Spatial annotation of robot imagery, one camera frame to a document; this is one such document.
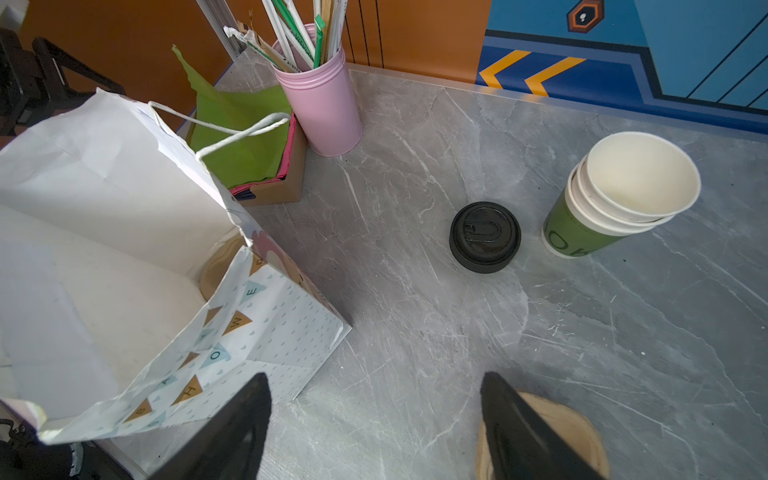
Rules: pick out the cardboard napkin box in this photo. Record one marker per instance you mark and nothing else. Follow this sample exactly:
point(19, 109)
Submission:
point(287, 186)

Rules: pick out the cartoon paper gift bag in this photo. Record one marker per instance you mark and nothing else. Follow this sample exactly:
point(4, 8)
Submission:
point(107, 220)

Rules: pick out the stack of paper cups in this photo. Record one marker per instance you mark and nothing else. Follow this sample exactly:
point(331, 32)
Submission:
point(627, 184)

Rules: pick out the black cup lid stack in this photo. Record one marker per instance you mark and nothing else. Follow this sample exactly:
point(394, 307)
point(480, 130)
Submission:
point(484, 237)

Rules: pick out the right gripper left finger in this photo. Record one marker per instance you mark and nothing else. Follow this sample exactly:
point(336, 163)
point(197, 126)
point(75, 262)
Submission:
point(231, 444)

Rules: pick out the pink napkin stack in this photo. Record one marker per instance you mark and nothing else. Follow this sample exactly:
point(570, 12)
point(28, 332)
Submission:
point(284, 165)

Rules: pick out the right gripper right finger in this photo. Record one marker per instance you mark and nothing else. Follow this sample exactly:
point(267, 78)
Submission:
point(522, 445)

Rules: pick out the pink straw holder cup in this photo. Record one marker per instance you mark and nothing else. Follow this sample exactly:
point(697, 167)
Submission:
point(324, 103)

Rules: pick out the bundle of wrapped straws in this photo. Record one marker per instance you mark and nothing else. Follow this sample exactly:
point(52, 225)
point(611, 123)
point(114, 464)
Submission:
point(300, 46)

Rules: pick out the pulp cup carrier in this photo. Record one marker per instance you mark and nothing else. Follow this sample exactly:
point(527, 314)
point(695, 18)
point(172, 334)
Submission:
point(216, 268)
point(572, 427)

